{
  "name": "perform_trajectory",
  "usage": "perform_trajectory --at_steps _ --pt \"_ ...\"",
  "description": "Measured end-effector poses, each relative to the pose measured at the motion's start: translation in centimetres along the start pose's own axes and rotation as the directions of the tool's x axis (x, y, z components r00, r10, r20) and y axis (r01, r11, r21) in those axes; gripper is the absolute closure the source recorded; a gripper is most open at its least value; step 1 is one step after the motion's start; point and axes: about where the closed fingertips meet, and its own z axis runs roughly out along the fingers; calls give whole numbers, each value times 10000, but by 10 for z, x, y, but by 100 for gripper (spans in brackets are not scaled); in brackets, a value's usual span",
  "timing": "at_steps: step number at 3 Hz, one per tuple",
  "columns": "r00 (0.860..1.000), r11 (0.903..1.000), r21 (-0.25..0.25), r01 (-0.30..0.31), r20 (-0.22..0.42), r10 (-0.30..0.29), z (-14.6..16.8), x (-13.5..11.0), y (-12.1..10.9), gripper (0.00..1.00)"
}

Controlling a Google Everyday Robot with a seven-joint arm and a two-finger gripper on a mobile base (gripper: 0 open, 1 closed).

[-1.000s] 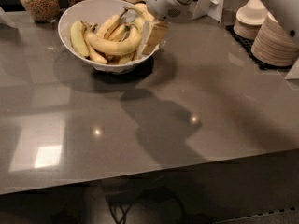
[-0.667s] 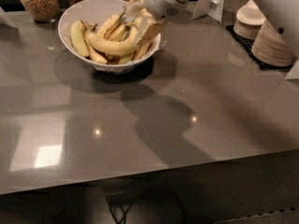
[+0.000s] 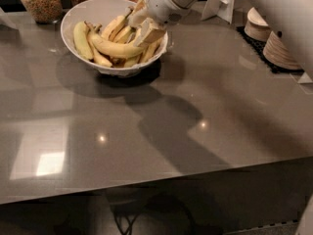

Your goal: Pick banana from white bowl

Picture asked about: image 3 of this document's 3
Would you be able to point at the white bowl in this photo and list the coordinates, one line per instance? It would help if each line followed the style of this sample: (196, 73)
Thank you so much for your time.
(103, 12)

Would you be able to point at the white folded sign stand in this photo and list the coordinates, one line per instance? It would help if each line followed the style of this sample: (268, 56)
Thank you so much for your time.
(223, 9)

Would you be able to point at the black rubber mat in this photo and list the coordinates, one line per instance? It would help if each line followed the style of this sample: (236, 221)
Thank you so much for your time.
(258, 47)

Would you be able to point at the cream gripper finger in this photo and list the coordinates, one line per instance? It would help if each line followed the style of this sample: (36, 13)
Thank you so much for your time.
(139, 14)
(151, 32)

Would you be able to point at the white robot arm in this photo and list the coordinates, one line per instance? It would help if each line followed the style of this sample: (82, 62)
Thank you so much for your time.
(292, 18)

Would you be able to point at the front stack of paper plates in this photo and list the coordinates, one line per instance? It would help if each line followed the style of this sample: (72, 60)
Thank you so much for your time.
(278, 54)

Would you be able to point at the left greenish yellow banana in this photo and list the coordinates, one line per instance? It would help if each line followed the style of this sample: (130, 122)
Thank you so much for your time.
(80, 40)

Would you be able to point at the rear stack of paper bowls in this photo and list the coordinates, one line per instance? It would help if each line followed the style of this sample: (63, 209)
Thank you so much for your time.
(256, 27)

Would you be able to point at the large front yellow banana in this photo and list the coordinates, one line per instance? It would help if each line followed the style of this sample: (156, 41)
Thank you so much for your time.
(112, 49)

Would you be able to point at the dark stool under table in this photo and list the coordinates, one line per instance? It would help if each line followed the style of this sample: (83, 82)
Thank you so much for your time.
(128, 203)

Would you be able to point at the left glass cereal jar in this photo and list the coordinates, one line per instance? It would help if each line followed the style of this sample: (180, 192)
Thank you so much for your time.
(44, 11)

